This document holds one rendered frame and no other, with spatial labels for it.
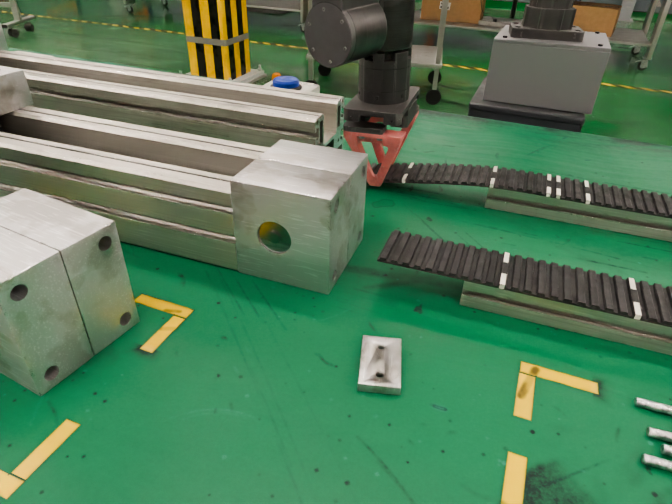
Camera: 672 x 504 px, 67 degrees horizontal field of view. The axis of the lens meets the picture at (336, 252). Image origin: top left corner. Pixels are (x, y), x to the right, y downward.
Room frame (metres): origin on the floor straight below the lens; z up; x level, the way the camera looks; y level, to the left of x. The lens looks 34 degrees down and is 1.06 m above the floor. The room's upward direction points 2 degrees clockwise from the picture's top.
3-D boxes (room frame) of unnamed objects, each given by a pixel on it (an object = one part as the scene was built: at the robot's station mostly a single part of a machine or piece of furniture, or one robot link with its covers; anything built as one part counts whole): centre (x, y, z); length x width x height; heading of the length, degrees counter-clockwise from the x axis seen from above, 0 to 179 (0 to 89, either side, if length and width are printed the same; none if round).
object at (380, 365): (0.27, -0.04, 0.78); 0.05 x 0.03 x 0.01; 174
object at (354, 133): (0.57, -0.05, 0.83); 0.07 x 0.07 x 0.09; 72
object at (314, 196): (0.42, 0.03, 0.83); 0.12 x 0.09 x 0.10; 161
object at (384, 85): (0.58, -0.05, 0.91); 0.10 x 0.07 x 0.07; 162
